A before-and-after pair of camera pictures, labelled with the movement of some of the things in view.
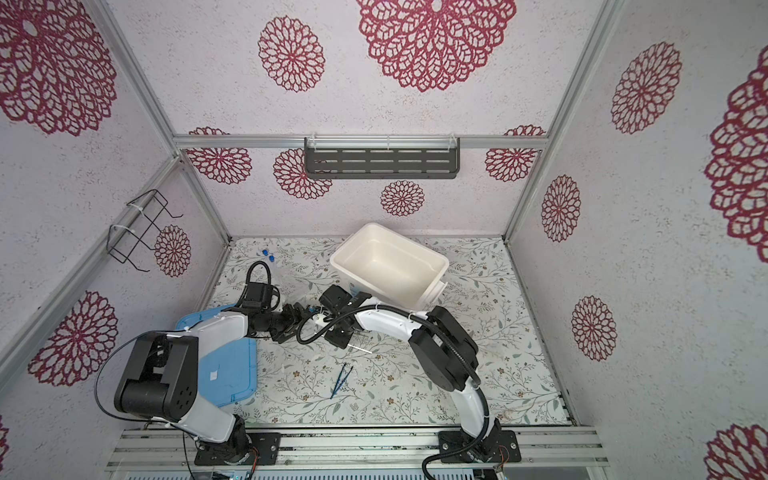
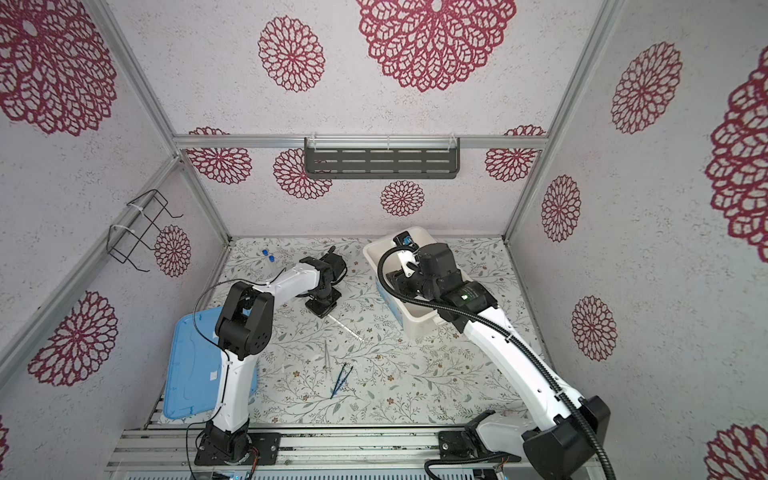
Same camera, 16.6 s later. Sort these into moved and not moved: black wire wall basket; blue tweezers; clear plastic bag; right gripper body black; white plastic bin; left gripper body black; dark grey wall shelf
Moved: right gripper body black; white plastic bin; left gripper body black
Not moved: blue tweezers; dark grey wall shelf; black wire wall basket; clear plastic bag
